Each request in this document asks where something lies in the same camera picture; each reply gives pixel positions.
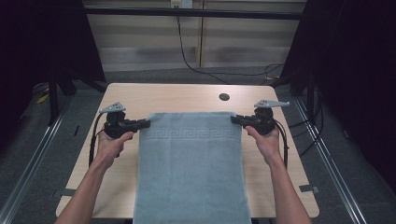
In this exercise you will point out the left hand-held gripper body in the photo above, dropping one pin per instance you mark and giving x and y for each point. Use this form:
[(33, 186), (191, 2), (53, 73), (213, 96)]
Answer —
[(114, 124)]

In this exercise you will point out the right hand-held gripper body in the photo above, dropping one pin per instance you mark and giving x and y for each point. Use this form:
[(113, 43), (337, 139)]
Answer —
[(264, 119)]

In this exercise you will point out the black horizontal frame bar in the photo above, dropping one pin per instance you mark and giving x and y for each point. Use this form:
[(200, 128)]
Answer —
[(193, 13)]

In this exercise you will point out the yellow tape piece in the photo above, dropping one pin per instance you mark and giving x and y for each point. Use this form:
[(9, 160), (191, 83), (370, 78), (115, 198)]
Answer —
[(42, 99)]

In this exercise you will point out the person's left hand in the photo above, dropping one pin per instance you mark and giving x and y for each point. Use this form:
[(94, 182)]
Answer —
[(109, 149)]

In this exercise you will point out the light blue towel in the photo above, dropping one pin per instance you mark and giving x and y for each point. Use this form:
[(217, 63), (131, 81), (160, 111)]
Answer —
[(190, 168)]

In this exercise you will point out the person's right hand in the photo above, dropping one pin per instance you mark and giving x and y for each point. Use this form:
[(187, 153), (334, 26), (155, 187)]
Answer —
[(267, 146)]

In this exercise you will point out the black curtain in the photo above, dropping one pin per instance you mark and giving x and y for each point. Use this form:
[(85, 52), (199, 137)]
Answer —
[(358, 77), (40, 40)]

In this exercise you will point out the black metal stand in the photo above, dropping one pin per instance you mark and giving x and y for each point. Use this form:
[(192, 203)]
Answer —
[(53, 99)]

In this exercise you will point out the grey tape strip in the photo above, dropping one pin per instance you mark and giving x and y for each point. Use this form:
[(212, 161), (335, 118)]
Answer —
[(308, 188), (68, 192)]

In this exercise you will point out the aluminium floor rail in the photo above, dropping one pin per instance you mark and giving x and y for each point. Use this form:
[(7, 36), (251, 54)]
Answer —
[(28, 177), (336, 174)]

